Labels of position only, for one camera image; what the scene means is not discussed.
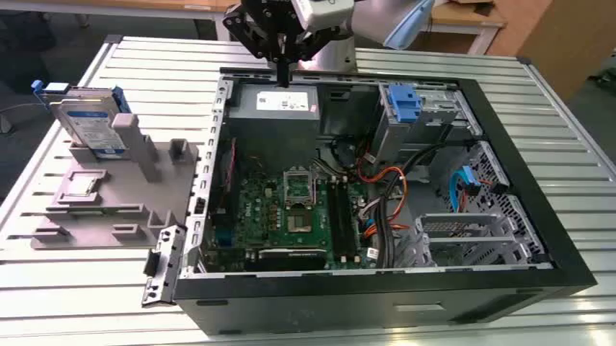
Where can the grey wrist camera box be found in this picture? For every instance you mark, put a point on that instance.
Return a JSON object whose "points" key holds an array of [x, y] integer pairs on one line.
{"points": [[322, 12]]}

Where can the black office chair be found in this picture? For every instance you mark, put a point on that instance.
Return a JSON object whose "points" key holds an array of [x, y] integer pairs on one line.
{"points": [[24, 54]]}

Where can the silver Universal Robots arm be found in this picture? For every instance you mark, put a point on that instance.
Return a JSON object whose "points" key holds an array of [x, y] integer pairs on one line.
{"points": [[331, 54]]}

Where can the wooden desk white frame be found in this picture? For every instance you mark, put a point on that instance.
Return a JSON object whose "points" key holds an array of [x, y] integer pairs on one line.
{"points": [[461, 23], [159, 4]]}

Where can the grey parts rack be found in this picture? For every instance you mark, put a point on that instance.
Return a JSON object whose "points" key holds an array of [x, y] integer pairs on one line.
{"points": [[124, 194]]}

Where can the metal disk bay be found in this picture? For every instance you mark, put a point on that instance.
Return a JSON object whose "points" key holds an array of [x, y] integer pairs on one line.
{"points": [[461, 239]]}

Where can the hard disk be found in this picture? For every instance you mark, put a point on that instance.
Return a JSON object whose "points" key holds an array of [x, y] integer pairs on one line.
{"points": [[91, 126]]}

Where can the thin metal locking lever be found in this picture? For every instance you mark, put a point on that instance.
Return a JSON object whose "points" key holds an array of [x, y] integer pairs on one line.
{"points": [[315, 194]]}

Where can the black graphics card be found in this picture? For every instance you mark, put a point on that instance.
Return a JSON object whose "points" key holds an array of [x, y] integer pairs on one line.
{"points": [[288, 257]]}

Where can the green motherboard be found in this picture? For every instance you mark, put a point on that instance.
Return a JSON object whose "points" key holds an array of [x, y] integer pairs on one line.
{"points": [[259, 212]]}

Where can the blue drive latch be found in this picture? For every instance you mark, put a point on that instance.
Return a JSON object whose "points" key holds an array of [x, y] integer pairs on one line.
{"points": [[403, 104]]}

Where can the brown wooden cabinet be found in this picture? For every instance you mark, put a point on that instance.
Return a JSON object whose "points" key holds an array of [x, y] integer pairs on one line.
{"points": [[568, 36]]}

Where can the metal card retention bracket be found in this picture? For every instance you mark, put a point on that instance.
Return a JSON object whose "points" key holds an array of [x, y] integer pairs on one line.
{"points": [[165, 259]]}

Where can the silver CPU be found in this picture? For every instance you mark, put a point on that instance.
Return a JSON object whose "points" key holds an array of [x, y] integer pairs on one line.
{"points": [[79, 187]]}

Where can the black RAM slot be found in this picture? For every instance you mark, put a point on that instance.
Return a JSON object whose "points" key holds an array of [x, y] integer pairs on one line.
{"points": [[336, 216], [350, 216]]}

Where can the grey power supply unit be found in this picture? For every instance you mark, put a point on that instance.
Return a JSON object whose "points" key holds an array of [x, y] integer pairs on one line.
{"points": [[274, 137]]}

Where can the black open PC case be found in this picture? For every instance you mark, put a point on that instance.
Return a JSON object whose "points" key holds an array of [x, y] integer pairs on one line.
{"points": [[336, 306]]}

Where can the cardboard box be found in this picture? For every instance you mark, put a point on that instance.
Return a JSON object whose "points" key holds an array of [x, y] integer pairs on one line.
{"points": [[471, 5]]}

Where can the grey metal drive cage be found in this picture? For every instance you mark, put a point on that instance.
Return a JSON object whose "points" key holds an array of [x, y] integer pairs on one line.
{"points": [[394, 140]]}

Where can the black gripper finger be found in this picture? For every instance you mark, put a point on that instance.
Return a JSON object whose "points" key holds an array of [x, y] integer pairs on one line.
{"points": [[250, 39], [307, 47]]}

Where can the CPU socket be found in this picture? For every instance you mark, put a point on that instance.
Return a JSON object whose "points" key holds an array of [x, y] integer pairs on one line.
{"points": [[300, 223]]}

